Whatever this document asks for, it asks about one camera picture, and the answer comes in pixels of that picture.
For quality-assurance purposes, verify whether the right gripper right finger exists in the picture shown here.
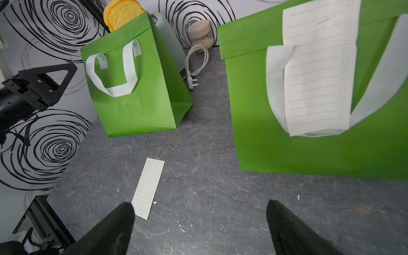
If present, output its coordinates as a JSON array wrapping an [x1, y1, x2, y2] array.
[[266, 200, 341, 255]]

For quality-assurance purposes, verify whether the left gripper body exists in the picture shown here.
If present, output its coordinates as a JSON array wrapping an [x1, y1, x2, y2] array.
[[1, 87, 38, 134]]

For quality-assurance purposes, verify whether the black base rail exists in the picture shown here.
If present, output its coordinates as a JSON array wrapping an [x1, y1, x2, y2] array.
[[9, 195, 75, 255]]

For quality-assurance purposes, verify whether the right toast slice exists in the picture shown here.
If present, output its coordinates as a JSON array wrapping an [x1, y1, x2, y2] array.
[[103, 0, 145, 32]]

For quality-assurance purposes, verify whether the paper receipt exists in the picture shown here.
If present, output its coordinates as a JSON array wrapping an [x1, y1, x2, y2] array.
[[131, 158, 165, 220], [283, 0, 361, 136]]

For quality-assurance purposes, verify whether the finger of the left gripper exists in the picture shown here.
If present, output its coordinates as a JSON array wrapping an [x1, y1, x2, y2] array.
[[3, 63, 77, 111]]

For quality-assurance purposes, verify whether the mint green toaster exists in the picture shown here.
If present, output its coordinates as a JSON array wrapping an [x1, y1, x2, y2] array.
[[150, 12, 187, 72]]

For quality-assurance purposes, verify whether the green tote bag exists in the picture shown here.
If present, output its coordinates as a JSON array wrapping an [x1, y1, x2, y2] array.
[[217, 1, 408, 180], [81, 13, 193, 138]]

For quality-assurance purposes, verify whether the beige lidded jar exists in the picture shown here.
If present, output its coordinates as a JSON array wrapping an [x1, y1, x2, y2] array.
[[188, 19, 214, 49]]

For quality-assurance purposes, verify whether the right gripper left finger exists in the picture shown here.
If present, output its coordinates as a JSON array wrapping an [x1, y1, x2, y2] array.
[[63, 203, 135, 255]]

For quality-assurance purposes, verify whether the white toaster power cable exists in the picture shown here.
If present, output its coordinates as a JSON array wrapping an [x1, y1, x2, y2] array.
[[183, 44, 210, 90]]

